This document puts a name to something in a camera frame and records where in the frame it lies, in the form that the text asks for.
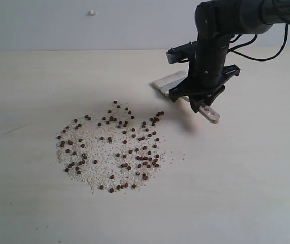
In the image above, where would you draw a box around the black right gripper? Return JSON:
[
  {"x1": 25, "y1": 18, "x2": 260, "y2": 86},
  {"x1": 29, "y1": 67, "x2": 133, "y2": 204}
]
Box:
[{"x1": 169, "y1": 38, "x2": 240, "y2": 112}]

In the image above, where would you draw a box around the wooden paint brush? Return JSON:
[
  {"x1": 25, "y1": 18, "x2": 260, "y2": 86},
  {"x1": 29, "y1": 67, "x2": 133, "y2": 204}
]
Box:
[{"x1": 151, "y1": 71, "x2": 221, "y2": 125}]

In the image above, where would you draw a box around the pile of beans and grains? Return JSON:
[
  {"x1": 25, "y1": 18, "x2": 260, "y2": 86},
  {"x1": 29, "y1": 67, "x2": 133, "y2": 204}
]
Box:
[{"x1": 55, "y1": 100, "x2": 186, "y2": 195}]

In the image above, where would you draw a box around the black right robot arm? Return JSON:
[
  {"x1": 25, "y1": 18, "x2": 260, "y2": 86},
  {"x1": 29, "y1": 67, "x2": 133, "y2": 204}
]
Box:
[{"x1": 166, "y1": 1, "x2": 290, "y2": 112}]

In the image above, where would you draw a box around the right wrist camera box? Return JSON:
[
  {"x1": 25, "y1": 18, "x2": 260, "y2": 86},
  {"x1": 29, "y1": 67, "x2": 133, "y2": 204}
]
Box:
[{"x1": 166, "y1": 41, "x2": 197, "y2": 64}]

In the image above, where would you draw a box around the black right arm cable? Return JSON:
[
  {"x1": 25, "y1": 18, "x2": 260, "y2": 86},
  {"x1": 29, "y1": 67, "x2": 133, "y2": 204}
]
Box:
[{"x1": 227, "y1": 20, "x2": 290, "y2": 62}]

